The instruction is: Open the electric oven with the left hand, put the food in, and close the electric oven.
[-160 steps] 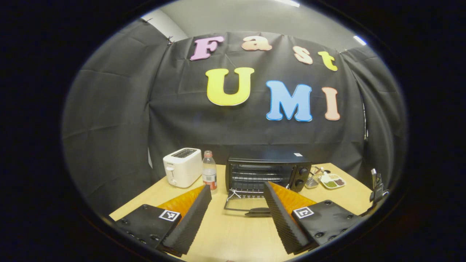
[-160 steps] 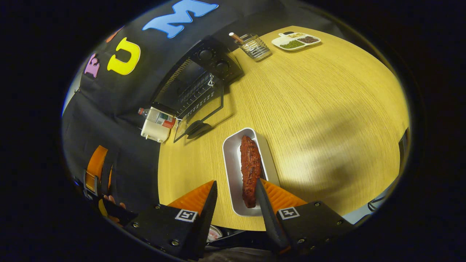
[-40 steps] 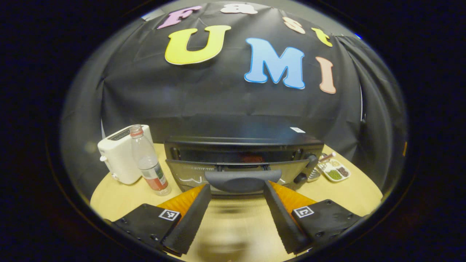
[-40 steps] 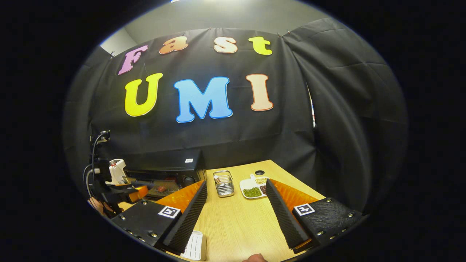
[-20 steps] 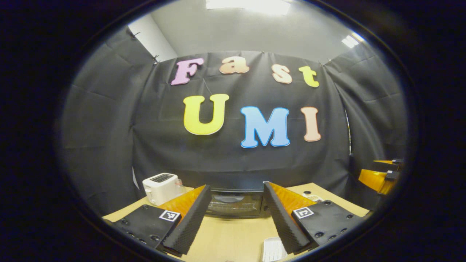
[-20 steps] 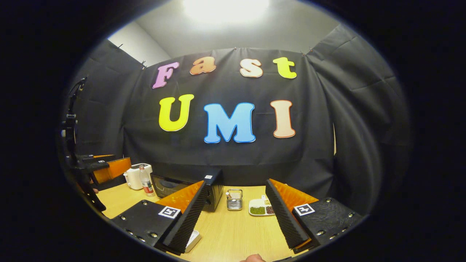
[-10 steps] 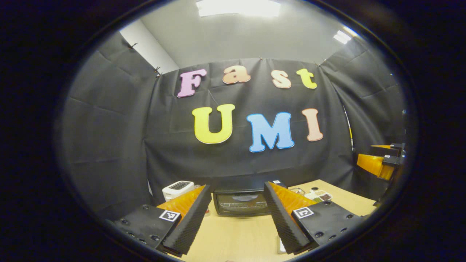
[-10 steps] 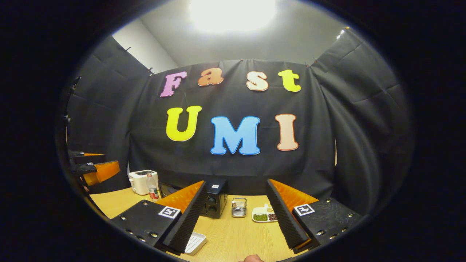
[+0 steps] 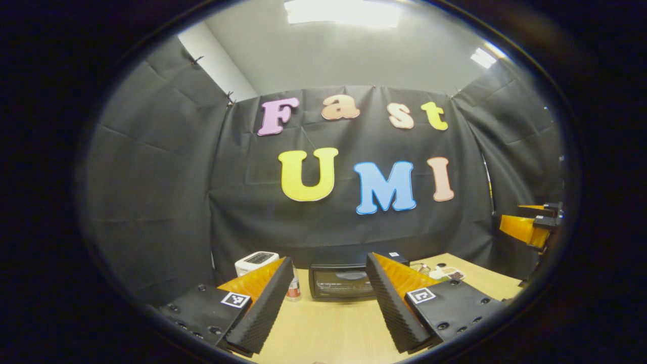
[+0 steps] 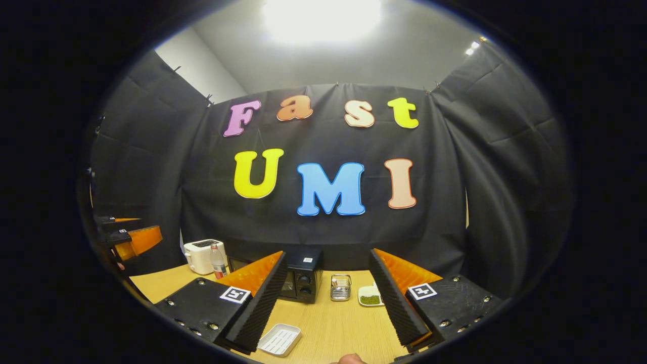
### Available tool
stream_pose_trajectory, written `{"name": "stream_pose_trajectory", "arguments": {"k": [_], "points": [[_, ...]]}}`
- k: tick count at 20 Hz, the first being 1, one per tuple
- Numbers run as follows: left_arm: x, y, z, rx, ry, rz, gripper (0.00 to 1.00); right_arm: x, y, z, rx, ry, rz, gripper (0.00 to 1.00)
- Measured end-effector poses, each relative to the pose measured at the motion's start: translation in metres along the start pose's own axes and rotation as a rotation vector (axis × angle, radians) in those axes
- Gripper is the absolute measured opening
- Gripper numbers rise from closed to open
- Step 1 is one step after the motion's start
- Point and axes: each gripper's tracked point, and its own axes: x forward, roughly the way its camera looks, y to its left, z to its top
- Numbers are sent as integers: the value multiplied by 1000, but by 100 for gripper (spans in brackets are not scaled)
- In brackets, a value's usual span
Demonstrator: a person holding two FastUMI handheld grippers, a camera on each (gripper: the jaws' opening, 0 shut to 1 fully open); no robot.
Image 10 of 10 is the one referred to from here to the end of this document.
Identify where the black backdrop cloth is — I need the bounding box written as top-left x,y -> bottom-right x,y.
81,38 -> 574,299

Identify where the metal wire basket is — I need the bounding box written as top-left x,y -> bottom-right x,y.
331,274 -> 353,302

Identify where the black electric oven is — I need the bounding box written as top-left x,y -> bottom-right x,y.
227,246 -> 325,304

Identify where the white toaster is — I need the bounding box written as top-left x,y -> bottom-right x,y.
183,239 -> 227,276

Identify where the white plastic tray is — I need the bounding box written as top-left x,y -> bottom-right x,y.
257,324 -> 303,358

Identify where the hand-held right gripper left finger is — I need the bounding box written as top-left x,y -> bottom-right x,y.
152,251 -> 289,353

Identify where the clear bottle with red label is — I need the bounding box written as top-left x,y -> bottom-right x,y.
210,244 -> 228,280

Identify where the white divided dish of beans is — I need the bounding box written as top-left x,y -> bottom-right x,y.
358,283 -> 386,307

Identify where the small ceiling light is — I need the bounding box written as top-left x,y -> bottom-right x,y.
465,36 -> 489,57

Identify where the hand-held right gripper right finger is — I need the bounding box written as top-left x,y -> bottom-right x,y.
368,249 -> 503,354

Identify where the large ceiling light panel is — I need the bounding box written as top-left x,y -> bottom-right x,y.
262,0 -> 383,45

